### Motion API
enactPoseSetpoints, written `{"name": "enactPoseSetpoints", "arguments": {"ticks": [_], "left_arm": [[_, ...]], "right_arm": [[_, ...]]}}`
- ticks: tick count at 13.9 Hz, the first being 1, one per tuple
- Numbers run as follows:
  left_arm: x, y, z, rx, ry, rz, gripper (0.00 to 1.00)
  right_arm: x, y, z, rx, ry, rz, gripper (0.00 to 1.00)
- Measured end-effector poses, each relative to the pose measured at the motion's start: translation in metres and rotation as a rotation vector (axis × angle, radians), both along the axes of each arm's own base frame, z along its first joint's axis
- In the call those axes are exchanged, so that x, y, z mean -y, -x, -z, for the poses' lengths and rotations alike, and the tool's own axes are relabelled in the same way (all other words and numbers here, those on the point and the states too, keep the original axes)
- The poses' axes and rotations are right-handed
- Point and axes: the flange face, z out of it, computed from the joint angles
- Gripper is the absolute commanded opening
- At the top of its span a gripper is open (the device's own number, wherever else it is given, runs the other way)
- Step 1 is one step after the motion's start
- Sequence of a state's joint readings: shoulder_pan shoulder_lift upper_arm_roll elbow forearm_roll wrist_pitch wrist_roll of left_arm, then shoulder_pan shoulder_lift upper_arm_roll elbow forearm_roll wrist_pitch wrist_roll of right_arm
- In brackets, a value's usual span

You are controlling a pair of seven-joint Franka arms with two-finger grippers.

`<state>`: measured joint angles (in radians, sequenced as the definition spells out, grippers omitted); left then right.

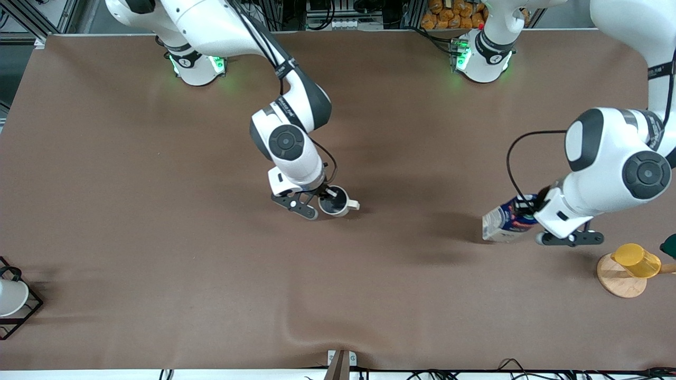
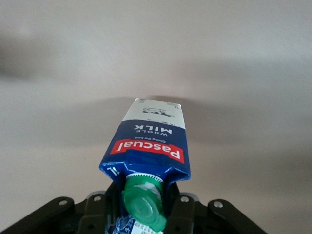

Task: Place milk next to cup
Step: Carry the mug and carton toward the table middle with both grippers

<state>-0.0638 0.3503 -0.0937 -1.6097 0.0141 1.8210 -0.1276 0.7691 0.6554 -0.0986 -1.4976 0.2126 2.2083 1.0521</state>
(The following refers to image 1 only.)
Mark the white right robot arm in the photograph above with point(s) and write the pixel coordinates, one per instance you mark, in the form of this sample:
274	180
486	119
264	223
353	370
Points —
288	142

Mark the white cup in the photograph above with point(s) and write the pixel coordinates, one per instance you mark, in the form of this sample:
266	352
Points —
10	298

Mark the blue white milk carton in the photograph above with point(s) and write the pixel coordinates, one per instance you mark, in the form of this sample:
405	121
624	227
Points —
499	224

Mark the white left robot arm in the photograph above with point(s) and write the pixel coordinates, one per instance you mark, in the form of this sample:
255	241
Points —
607	158

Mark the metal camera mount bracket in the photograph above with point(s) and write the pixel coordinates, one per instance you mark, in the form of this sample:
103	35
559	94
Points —
341	364

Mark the yellow plastic cup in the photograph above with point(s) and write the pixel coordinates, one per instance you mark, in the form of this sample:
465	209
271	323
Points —
636	261

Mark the dark green cup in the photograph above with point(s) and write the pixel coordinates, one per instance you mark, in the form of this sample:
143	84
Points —
670	247

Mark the round wooden cup stand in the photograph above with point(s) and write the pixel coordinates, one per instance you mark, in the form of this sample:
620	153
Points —
620	282

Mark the white power strip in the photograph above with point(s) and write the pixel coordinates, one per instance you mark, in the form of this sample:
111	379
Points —
343	24

